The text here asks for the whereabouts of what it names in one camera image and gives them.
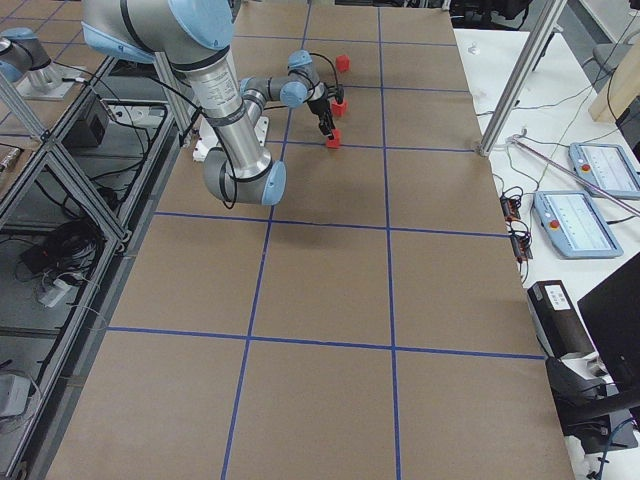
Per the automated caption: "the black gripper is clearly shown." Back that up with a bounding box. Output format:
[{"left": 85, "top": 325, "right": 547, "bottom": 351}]
[{"left": 307, "top": 82, "right": 345, "bottom": 137}]

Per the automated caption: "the red block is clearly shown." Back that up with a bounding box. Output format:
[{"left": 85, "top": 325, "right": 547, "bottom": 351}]
[
  {"left": 330, "top": 99, "right": 348, "bottom": 117},
  {"left": 335, "top": 54, "right": 351, "bottom": 73},
  {"left": 325, "top": 129, "right": 341, "bottom": 149}
]

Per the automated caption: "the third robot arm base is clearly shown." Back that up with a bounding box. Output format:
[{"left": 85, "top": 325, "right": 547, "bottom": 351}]
[{"left": 1, "top": 27, "right": 72, "bottom": 101}]

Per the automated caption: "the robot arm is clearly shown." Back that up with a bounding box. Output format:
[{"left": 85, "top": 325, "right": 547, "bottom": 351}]
[{"left": 82, "top": 0, "right": 344, "bottom": 207}]

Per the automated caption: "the white pillar base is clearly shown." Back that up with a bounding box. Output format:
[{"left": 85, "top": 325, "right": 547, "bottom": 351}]
[{"left": 192, "top": 115, "right": 270, "bottom": 163}]

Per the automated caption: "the metal rod with stand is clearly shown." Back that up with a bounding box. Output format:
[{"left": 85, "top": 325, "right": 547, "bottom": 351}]
[{"left": 504, "top": 128, "right": 640, "bottom": 217}]

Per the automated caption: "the near teach pendant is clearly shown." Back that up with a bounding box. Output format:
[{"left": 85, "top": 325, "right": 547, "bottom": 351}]
[{"left": 533, "top": 191, "right": 624, "bottom": 259}]

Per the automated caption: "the teach pendant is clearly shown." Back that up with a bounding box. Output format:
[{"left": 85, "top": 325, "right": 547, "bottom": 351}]
[
  {"left": 533, "top": 191, "right": 624, "bottom": 259},
  {"left": 569, "top": 143, "right": 639, "bottom": 200}
]

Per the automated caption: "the far teach pendant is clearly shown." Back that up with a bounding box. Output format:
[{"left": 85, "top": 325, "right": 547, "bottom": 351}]
[{"left": 569, "top": 143, "right": 639, "bottom": 200}]

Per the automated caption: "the black box with label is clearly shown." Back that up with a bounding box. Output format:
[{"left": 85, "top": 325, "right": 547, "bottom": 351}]
[{"left": 527, "top": 280, "right": 595, "bottom": 360}]

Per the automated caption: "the black monitor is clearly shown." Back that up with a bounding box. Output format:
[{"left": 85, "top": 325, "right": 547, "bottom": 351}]
[{"left": 578, "top": 254, "right": 639, "bottom": 389}]

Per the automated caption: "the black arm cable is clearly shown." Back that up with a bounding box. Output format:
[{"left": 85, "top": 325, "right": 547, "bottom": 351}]
[{"left": 64, "top": 52, "right": 346, "bottom": 211}]

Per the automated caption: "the aluminium frame post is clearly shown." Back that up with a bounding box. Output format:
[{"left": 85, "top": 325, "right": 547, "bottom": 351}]
[{"left": 476, "top": 0, "right": 567, "bottom": 157}]

